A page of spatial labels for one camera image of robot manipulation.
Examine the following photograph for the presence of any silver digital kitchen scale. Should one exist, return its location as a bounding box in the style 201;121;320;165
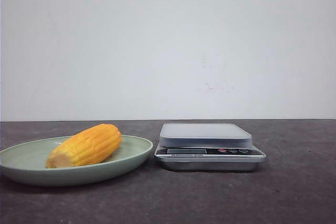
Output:
154;123;266;171

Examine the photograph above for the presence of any green shallow plate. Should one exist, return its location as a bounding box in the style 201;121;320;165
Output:
1;135;153;187

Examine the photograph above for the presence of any yellow corn cob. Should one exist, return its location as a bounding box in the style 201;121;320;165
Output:
45;124;122;168

